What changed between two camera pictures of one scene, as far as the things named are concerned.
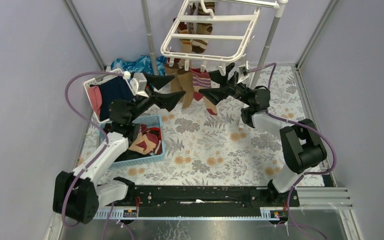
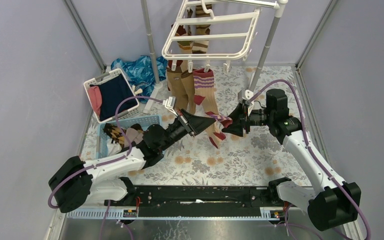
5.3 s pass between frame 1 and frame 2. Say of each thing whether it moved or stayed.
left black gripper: moved
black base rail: stayed
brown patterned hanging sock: stayed
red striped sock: stayed
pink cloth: stayed
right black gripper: moved
